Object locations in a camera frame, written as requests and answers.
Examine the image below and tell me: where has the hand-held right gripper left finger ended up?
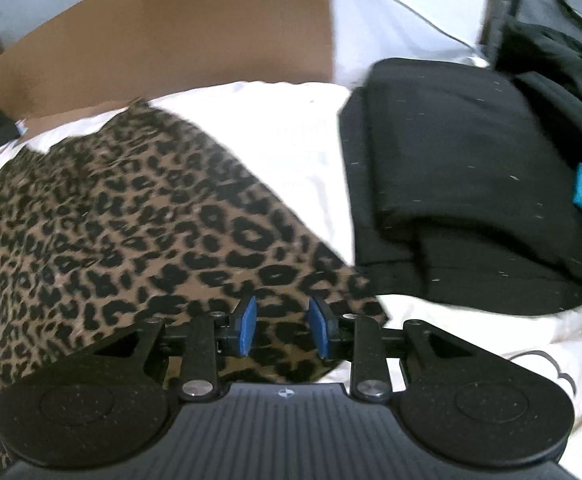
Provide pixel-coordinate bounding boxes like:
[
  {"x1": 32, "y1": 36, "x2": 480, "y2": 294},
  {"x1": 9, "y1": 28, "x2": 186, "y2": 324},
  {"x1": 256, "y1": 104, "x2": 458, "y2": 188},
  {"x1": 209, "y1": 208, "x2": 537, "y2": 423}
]
[{"x1": 93, "y1": 296, "x2": 259, "y2": 403}]

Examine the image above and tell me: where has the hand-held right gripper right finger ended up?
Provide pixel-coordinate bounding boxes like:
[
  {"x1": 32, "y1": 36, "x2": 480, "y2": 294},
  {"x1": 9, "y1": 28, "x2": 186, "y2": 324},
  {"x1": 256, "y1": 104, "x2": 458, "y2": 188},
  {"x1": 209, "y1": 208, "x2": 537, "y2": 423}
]
[{"x1": 307, "y1": 297, "x2": 476, "y2": 403}]

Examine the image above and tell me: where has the leopard print garment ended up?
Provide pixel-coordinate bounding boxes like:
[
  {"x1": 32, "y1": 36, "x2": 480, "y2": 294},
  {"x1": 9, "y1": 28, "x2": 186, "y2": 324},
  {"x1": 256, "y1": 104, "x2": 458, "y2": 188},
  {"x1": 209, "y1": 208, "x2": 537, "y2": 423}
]
[{"x1": 0, "y1": 99, "x2": 389, "y2": 466}]

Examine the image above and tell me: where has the printed cream blanket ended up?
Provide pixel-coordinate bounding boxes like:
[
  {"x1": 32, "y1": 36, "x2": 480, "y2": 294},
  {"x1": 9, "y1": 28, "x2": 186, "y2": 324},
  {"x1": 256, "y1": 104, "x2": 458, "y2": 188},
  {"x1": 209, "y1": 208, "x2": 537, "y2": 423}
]
[{"x1": 0, "y1": 80, "x2": 582, "y2": 461}]

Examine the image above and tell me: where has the folded black garment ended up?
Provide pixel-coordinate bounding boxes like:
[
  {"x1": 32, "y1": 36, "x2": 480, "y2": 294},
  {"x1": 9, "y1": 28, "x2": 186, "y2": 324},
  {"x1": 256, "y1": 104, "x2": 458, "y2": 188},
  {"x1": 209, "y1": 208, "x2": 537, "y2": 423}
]
[{"x1": 338, "y1": 57, "x2": 582, "y2": 316}]

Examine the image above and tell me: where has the brown cardboard box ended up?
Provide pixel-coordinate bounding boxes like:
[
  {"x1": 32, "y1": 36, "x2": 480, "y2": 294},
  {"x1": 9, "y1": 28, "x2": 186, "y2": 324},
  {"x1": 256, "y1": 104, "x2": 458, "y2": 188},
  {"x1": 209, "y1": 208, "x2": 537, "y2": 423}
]
[{"x1": 0, "y1": 0, "x2": 334, "y2": 121}]

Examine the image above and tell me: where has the black jacket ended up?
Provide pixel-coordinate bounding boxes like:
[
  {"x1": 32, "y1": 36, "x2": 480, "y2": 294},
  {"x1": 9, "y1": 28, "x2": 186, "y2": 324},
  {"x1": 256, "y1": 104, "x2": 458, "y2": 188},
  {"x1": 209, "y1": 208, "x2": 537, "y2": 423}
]
[{"x1": 496, "y1": 22, "x2": 582, "y2": 126}]

